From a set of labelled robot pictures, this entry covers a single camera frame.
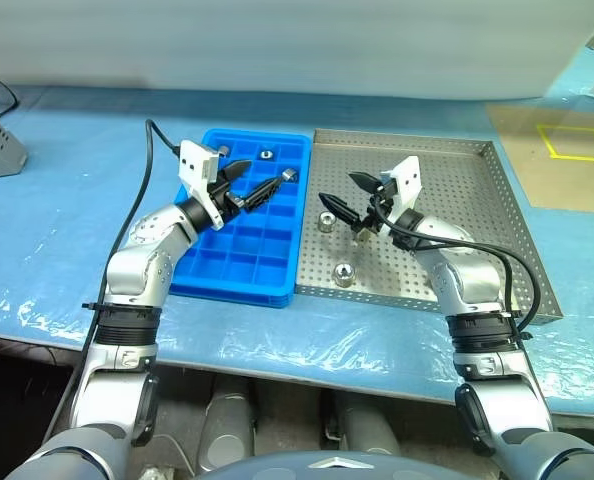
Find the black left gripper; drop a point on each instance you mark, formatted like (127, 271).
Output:
(224, 197)

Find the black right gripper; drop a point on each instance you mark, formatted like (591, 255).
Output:
(383, 192)

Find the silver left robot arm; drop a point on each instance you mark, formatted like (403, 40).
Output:
(137, 270)

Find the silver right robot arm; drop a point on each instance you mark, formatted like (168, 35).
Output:
(467, 280)

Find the blue compartment tray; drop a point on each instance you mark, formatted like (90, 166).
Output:
(257, 260)

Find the metal nut in blue tray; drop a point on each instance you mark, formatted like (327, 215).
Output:
(266, 154)

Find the perforated metal tray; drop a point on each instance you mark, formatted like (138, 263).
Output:
(442, 165)

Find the blue plastic table cover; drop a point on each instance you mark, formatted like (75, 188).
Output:
(77, 225)

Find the brown cardboard sheet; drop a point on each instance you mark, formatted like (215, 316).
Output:
(552, 185)

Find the grey rounded robot leg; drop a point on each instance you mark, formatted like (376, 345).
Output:
(367, 430)
(225, 430)

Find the grey robot torso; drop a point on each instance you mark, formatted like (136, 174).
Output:
(327, 467)

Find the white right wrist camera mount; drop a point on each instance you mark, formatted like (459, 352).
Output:
(407, 180)

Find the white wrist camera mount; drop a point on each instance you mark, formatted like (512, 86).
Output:
(192, 160)
(407, 180)

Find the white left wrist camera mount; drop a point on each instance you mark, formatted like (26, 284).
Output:
(192, 160)

